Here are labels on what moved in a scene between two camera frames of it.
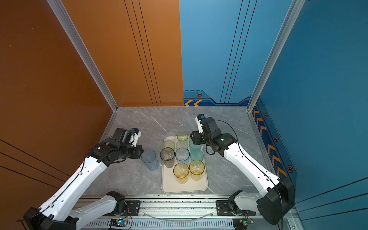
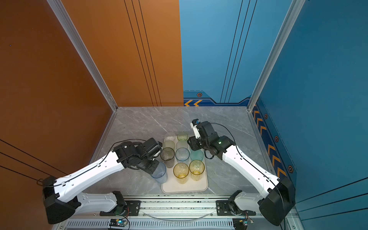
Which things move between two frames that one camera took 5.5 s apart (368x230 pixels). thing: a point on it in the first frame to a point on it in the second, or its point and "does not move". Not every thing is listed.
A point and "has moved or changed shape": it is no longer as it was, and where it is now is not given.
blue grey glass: (148, 157) has moved or changed shape
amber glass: (180, 171) does not move
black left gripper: (139, 149) to (152, 169)
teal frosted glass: (196, 155) does not move
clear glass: (169, 136) does not move
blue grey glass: (182, 154) does not move
